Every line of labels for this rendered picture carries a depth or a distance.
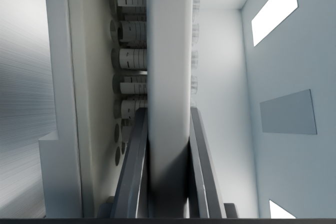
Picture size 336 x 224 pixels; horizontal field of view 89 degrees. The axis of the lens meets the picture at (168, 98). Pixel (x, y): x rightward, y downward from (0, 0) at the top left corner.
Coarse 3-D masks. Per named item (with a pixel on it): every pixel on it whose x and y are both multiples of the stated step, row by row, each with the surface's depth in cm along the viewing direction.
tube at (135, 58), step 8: (112, 48) 11; (120, 48) 11; (128, 48) 11; (112, 56) 11; (120, 56) 11; (128, 56) 11; (136, 56) 11; (144, 56) 11; (192, 56) 11; (112, 64) 11; (120, 64) 11; (128, 64) 11; (136, 64) 11; (144, 64) 11; (192, 64) 11
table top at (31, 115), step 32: (0, 0) 18; (32, 0) 23; (0, 32) 18; (32, 32) 23; (0, 64) 18; (32, 64) 23; (0, 96) 18; (32, 96) 23; (0, 128) 18; (32, 128) 23; (0, 160) 18; (32, 160) 23; (0, 192) 18; (32, 192) 23
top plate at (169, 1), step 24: (168, 0) 7; (168, 24) 7; (168, 48) 7; (168, 72) 7; (168, 96) 8; (168, 120) 8; (168, 144) 8; (168, 168) 8; (168, 192) 8; (168, 216) 8
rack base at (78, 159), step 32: (64, 0) 7; (96, 0) 9; (64, 32) 7; (96, 32) 9; (64, 64) 7; (96, 64) 9; (64, 96) 8; (96, 96) 9; (64, 128) 8; (96, 128) 9; (64, 160) 8; (96, 160) 9; (64, 192) 8; (96, 192) 9
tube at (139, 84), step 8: (112, 80) 11; (120, 80) 11; (128, 80) 11; (136, 80) 11; (144, 80) 11; (192, 80) 11; (112, 88) 11; (120, 88) 11; (128, 88) 11; (136, 88) 11; (144, 88) 11; (192, 88) 11
